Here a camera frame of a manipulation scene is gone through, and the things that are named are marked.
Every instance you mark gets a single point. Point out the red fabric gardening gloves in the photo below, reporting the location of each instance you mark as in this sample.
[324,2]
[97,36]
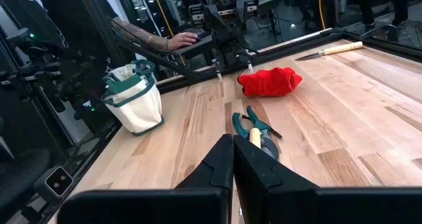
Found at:
[268,82]

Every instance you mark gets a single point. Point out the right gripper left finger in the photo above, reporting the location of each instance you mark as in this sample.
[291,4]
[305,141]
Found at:
[211,184]

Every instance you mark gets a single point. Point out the person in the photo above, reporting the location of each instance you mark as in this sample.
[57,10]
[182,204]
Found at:
[400,3]
[59,13]

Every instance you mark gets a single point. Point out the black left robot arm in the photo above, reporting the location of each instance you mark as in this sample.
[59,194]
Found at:
[227,43]

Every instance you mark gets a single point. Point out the person's hand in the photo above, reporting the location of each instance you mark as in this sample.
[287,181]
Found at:
[181,39]

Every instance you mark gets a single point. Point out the cream canvas green-trimmed garden bag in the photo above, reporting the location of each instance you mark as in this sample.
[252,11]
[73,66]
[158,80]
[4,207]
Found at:
[135,102]

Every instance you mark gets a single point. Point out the black computer mouse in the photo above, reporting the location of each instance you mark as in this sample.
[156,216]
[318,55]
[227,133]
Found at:
[201,36]

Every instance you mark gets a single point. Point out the black office desk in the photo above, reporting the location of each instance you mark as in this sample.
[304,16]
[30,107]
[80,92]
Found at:
[333,6]

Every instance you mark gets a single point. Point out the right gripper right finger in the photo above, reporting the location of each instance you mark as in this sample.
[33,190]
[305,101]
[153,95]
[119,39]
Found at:
[263,191]

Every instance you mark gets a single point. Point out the black monitor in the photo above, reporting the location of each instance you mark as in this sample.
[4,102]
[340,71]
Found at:
[29,16]

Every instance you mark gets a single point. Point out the person's forearm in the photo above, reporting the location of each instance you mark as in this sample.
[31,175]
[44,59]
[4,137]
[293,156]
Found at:
[141,34]

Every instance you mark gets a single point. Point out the black background robot arm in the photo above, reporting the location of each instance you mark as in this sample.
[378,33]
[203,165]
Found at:
[49,72]

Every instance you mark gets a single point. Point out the gray keyboard tray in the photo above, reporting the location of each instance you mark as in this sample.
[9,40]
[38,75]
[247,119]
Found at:
[194,47]

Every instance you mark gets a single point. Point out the black aluminium table frame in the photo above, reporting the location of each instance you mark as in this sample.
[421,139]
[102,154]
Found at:
[296,46]

